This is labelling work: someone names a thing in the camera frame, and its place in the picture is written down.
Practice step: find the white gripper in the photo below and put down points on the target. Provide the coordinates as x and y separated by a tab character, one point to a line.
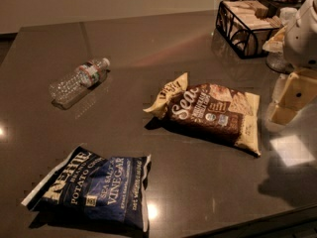
302	39

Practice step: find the clear plastic water bottle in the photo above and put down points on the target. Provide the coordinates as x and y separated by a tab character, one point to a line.
78	82

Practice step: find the brown chip bag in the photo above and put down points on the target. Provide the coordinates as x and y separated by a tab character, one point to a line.
214	112

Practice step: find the blue kettle chip bag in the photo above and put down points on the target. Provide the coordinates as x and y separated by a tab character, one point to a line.
96	188

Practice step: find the wire mesh cup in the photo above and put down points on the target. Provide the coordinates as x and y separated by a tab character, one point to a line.
277	63

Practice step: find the black wire napkin basket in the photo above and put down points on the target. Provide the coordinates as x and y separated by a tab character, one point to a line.
246	25

